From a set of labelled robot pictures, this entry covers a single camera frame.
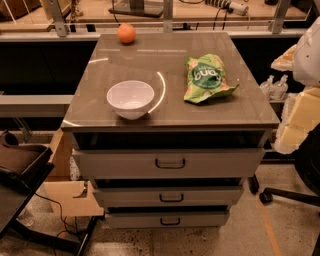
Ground orange fruit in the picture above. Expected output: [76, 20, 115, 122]
[117, 23, 136, 44]

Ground dark tray on table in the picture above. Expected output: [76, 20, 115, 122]
[0, 130, 52, 187]

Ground white power strip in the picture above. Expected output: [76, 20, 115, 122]
[205, 0, 249, 16]

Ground middle grey drawer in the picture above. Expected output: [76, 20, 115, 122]
[94, 186, 243, 208]

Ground yellow foam blocks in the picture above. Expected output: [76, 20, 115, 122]
[271, 44, 320, 154]

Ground bottom grey drawer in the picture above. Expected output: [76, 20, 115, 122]
[105, 211, 229, 229]

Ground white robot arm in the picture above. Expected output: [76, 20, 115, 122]
[293, 17, 320, 87]

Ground grey drawer cabinet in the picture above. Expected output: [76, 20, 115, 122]
[61, 32, 278, 216]

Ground black floor cable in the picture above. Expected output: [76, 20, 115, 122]
[34, 192, 88, 256]

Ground top grey drawer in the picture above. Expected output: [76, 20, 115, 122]
[73, 148, 264, 179]

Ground black office chair base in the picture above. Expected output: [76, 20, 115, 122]
[248, 175, 320, 207]

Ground black side table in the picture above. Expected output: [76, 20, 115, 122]
[0, 163, 99, 256]

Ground white bowl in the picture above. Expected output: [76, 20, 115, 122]
[106, 80, 155, 120]

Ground green chip bag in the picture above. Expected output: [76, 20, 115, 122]
[184, 54, 238, 104]

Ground clear sanitizer bottle left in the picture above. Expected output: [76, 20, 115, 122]
[259, 75, 274, 99]

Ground brown cardboard piece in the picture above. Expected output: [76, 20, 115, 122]
[44, 129, 104, 217]

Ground grey drawer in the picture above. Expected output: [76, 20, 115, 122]
[73, 148, 264, 179]
[105, 211, 229, 229]
[94, 186, 243, 208]

